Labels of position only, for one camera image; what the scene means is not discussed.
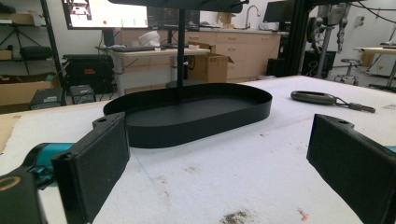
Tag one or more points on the open cardboard box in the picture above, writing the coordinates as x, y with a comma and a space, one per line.
210, 67

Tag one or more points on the grey key fob with key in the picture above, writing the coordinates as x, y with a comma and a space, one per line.
323, 99

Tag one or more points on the black metal shelf rack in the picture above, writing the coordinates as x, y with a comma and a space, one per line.
49, 46

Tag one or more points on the wooden cabinet counter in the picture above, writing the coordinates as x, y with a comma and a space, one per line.
249, 49

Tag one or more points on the chrome sink faucet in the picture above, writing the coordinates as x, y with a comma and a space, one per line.
251, 14

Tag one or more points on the black equipment case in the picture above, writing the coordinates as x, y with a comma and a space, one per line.
88, 71

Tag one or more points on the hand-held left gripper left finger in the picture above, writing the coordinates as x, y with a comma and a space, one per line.
90, 165

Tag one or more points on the wooden side table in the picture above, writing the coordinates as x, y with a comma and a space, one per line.
378, 59

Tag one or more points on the black metal frame post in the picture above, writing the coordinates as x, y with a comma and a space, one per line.
295, 37

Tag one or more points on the large cardboard box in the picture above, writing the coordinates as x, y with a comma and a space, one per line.
21, 91

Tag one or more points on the large monitor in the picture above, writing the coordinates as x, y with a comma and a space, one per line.
106, 14

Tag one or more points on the round metal stool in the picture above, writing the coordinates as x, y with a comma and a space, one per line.
348, 70

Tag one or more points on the black two-tier tray stand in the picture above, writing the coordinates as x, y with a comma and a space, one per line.
193, 118

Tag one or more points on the wooden desk with white legs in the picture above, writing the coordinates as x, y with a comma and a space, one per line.
146, 62

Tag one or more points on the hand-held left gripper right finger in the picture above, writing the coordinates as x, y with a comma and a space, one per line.
351, 165

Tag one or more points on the dark monitor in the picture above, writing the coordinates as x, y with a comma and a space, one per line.
278, 11

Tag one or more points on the white helmet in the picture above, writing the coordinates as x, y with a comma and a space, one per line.
150, 39

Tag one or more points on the white table cloth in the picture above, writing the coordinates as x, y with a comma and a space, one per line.
218, 180

